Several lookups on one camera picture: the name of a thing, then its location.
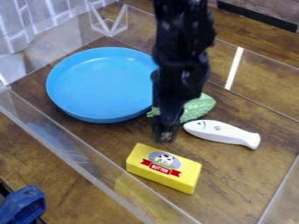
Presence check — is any yellow butter brick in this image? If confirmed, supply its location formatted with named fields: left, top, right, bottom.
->
left=125, top=143, right=201, bottom=194

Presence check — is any blue clamp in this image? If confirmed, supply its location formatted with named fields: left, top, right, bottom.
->
left=0, top=185, right=45, bottom=224

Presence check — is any blue round tray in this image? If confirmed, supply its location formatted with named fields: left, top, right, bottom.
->
left=45, top=47, right=157, bottom=123

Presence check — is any white toy fish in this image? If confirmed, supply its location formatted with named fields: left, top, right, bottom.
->
left=183, top=120, right=261, bottom=150

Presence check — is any green bitter gourd toy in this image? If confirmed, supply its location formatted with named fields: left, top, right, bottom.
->
left=145, top=94, right=216, bottom=125

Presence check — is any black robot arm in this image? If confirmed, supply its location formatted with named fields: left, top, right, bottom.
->
left=152, top=0, right=216, bottom=143

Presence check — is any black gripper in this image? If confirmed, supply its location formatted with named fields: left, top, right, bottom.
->
left=152, top=55, right=211, bottom=144

